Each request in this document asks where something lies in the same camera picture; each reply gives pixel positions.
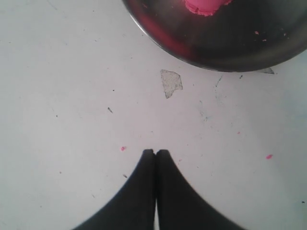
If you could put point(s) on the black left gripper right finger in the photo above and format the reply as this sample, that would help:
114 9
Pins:
179 206

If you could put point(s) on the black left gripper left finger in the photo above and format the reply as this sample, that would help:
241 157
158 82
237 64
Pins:
133 206

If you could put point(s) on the pink clay lump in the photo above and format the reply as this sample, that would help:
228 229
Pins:
205 7

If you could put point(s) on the round steel plate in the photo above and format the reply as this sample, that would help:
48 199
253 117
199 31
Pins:
244 35

